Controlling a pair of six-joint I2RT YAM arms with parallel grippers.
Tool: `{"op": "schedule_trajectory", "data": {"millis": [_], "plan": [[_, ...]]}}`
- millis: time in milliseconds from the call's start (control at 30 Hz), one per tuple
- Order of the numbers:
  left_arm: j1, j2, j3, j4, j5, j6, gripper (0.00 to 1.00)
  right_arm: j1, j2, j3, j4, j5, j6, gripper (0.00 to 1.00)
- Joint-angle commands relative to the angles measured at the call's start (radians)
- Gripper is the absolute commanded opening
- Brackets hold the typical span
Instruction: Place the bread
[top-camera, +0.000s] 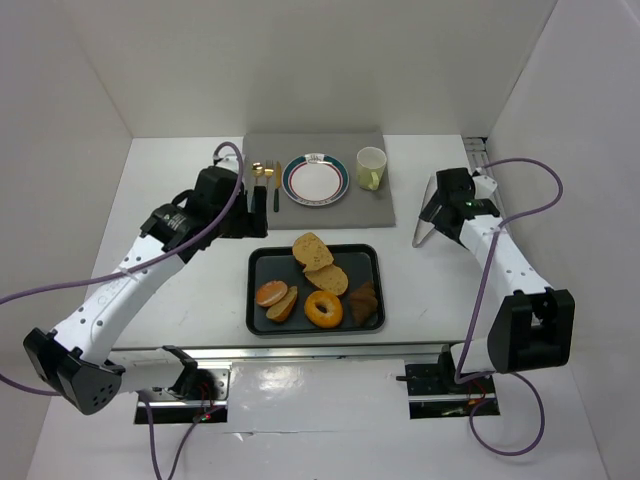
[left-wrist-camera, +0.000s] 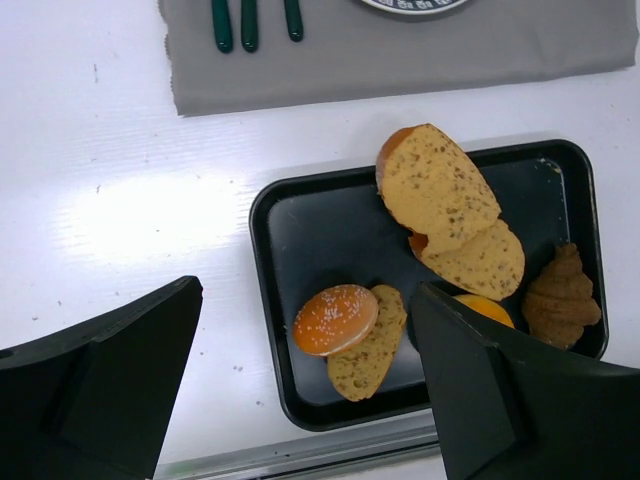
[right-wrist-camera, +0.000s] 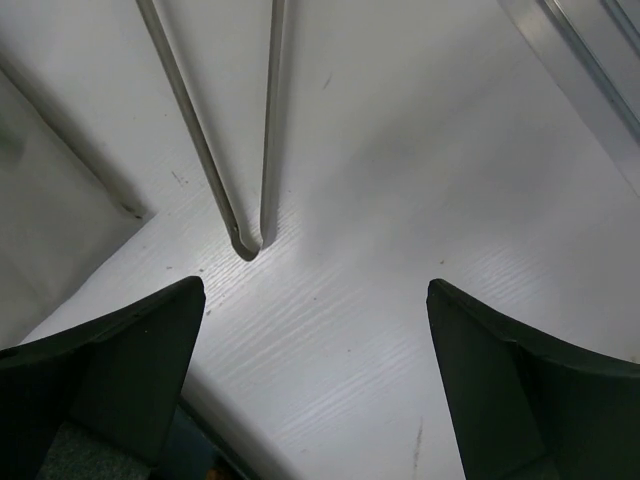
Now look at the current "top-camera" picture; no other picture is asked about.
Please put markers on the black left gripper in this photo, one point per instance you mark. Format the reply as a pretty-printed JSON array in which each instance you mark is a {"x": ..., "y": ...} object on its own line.
[{"x": 248, "y": 220}]

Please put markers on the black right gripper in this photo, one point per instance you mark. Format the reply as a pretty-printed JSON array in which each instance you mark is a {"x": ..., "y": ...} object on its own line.
[{"x": 432, "y": 212}]

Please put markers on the large seeded bread slice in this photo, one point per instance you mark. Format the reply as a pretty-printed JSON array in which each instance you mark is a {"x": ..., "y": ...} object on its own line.
[{"x": 311, "y": 252}]

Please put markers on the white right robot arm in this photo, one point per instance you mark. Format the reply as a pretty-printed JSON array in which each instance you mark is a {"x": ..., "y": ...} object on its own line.
[{"x": 532, "y": 326}]

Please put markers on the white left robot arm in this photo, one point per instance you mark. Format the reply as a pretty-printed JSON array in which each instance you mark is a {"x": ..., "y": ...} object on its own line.
[{"x": 76, "y": 358}]

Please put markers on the small oval bread slice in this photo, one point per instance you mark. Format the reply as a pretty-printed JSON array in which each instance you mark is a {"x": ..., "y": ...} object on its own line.
[{"x": 280, "y": 311}]

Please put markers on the sesame bun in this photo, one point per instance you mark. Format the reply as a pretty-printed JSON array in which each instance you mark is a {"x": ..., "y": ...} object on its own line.
[{"x": 270, "y": 293}]

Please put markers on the grey cloth placemat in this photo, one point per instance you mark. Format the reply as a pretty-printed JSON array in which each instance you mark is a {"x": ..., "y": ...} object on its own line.
[{"x": 357, "y": 209}]

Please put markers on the white plate teal red rim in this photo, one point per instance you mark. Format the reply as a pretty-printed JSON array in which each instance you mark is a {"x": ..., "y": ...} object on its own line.
[{"x": 315, "y": 180}]

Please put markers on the black baking tray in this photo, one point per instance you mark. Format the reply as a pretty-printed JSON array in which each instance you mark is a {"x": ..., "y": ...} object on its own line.
[{"x": 358, "y": 261}]

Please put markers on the pale green mug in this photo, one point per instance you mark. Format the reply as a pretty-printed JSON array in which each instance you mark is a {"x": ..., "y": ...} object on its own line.
[{"x": 371, "y": 163}]

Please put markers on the orange bagel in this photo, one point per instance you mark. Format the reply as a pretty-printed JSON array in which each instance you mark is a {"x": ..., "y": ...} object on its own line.
[{"x": 324, "y": 309}]

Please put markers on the brown croissant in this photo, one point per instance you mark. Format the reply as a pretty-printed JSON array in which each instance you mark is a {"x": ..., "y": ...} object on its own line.
[{"x": 363, "y": 303}]

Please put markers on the gold fork green handle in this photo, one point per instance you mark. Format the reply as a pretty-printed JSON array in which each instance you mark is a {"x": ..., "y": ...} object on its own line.
[{"x": 268, "y": 173}]

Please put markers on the gold spoon green handle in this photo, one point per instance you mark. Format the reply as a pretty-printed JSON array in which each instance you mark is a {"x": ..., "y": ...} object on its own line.
[{"x": 257, "y": 170}]

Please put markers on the gold knife green handle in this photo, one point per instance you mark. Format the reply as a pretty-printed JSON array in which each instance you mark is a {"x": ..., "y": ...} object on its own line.
[{"x": 278, "y": 182}]

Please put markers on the aluminium front rail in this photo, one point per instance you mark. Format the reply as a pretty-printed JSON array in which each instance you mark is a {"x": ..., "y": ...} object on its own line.
[{"x": 318, "y": 352}]

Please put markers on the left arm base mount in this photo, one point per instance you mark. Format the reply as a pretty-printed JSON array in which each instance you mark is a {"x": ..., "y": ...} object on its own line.
[{"x": 205, "y": 402}]

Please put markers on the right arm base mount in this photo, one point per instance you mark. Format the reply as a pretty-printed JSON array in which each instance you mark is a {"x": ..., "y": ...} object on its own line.
[{"x": 432, "y": 393}]

